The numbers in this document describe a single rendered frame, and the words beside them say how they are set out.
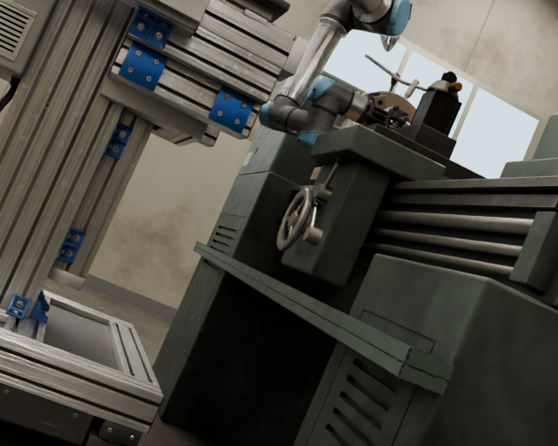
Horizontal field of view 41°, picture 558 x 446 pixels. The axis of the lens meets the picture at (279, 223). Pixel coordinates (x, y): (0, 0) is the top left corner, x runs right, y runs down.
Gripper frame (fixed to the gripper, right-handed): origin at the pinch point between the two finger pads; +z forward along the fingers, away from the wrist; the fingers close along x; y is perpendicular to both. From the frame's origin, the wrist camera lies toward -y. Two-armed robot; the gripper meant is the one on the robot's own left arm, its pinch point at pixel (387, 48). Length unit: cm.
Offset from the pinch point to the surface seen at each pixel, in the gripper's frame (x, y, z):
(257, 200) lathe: -34, -4, 56
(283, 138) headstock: -27.9, -5.9, 34.6
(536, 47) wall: 212, -271, -98
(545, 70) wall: 223, -271, -83
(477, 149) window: 177, -268, -15
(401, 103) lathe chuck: 3.9, 10.8, 18.9
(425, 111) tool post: -12, 67, 30
